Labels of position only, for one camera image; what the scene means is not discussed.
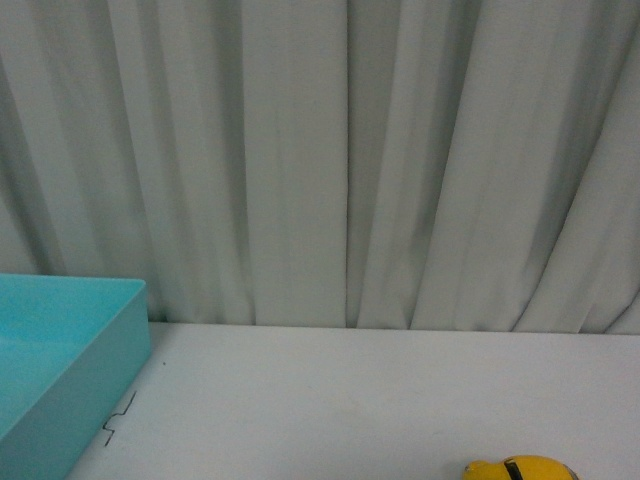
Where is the yellow beetle wind-up toy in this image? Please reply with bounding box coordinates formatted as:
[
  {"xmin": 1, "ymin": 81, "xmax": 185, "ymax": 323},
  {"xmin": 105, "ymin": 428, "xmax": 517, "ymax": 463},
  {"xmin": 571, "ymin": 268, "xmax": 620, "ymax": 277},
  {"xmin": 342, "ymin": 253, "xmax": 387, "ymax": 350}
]
[{"xmin": 462, "ymin": 455, "xmax": 580, "ymax": 480}]

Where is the white pleated curtain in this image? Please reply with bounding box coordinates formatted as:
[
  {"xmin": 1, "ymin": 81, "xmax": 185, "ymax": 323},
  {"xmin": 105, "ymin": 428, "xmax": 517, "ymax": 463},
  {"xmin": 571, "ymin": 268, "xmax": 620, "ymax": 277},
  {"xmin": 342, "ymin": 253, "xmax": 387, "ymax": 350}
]
[{"xmin": 1, "ymin": 1, "xmax": 639, "ymax": 334}]

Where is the turquoise plastic storage bin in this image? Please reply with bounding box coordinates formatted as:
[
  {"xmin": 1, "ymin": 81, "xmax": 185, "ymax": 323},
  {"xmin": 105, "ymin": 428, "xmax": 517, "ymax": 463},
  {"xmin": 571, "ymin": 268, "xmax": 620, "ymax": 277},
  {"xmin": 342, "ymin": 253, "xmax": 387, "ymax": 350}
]
[{"xmin": 1, "ymin": 274, "xmax": 151, "ymax": 479}]

